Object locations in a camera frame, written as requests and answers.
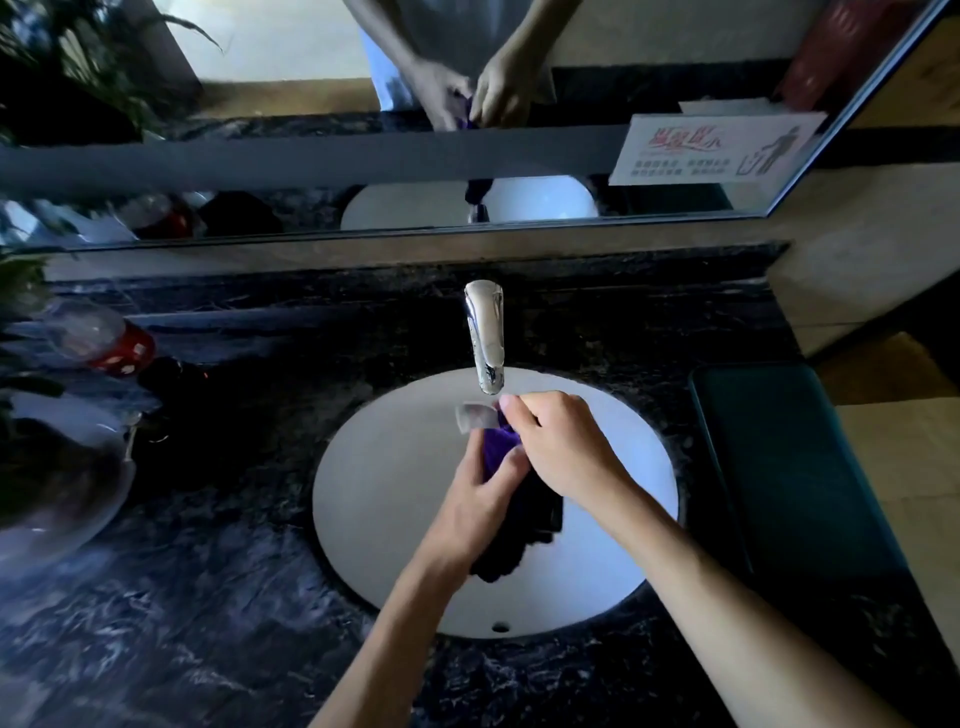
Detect person's right hand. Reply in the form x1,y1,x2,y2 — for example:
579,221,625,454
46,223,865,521
498,390,639,513

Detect person's left hand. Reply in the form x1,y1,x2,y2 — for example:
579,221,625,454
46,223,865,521
417,429,533,579

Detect purple cloth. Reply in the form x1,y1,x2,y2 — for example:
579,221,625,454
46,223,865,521
468,420,565,585

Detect person's right forearm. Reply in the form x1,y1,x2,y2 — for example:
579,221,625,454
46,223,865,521
592,480,912,728

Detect person's left forearm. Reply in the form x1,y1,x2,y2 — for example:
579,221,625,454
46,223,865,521
307,553,481,728

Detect white round sink basin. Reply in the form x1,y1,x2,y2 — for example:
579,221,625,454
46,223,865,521
312,366,681,640

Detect chrome faucet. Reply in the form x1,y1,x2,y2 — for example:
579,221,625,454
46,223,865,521
463,279,507,396

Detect dark green bin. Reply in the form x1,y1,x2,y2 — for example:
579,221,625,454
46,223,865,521
688,362,910,582

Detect white notice sign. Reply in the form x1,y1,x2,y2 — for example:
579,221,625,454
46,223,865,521
608,112,828,187

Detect clear bottle with red label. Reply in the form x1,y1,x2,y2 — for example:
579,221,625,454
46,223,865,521
41,298,157,378

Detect clear glass bowl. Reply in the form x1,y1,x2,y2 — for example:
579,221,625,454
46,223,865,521
0,390,140,571

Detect wall mirror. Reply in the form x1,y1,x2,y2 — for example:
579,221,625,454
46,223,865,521
0,0,954,252

